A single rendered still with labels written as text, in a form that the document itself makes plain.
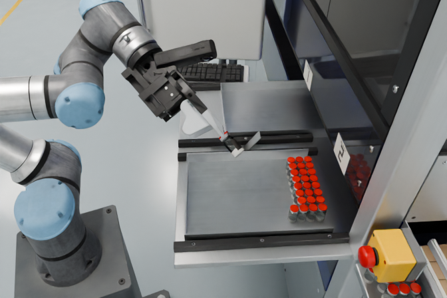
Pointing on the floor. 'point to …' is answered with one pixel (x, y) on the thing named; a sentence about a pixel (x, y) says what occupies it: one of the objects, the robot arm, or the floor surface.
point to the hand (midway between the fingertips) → (222, 129)
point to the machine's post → (402, 153)
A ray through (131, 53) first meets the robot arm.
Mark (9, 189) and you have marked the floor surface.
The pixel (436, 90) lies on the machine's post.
